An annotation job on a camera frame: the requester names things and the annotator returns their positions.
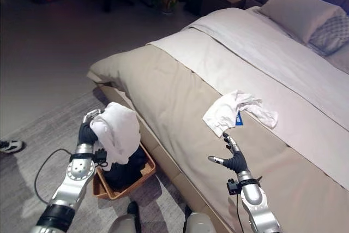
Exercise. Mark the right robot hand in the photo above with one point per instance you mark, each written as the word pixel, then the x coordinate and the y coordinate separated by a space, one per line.
pixel 236 160

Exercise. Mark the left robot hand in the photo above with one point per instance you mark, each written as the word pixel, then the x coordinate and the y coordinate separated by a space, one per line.
pixel 85 133

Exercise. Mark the white cloth garment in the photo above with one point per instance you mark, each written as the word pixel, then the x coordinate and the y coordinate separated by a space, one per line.
pixel 117 132

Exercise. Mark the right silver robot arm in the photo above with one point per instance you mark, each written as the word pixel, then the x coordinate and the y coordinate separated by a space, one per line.
pixel 255 203

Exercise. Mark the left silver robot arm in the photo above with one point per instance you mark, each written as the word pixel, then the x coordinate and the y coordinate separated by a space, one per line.
pixel 64 189

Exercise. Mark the dark clothes pile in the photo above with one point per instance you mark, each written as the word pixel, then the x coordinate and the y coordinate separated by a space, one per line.
pixel 126 168

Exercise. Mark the grey floor rug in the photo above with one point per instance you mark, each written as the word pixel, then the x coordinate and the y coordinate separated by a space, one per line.
pixel 90 162

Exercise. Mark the white shirt with blue tag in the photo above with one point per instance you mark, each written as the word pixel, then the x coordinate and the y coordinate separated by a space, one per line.
pixel 237 111

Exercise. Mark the bed with beige duvet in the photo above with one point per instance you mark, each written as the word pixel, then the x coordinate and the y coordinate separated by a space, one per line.
pixel 231 102

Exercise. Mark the woven wicker basket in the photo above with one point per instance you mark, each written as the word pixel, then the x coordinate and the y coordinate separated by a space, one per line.
pixel 124 185

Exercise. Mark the robot right leg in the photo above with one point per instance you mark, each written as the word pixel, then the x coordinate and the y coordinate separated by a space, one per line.
pixel 197 222

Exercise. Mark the robot leg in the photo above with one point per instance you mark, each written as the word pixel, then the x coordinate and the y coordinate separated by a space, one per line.
pixel 197 222
pixel 128 220

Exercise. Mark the person's sneaker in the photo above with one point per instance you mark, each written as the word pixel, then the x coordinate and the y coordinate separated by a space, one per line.
pixel 11 145

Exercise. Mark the robot left leg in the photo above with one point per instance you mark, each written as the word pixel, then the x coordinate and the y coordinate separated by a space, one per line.
pixel 128 220

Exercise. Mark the patterned grey pillow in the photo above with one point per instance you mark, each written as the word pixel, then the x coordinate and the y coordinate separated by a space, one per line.
pixel 331 33

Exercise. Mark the white pillow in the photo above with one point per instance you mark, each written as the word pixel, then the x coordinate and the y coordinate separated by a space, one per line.
pixel 298 12

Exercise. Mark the black bin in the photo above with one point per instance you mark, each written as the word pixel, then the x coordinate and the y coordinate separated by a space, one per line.
pixel 194 3

